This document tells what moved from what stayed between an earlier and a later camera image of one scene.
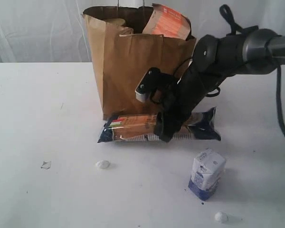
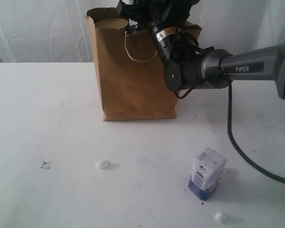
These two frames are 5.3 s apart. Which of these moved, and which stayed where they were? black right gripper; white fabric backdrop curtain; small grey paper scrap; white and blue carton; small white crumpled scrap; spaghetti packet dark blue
Moved: spaghetti packet dark blue; black right gripper
Stayed: small grey paper scrap; white and blue carton; small white crumpled scrap; white fabric backdrop curtain
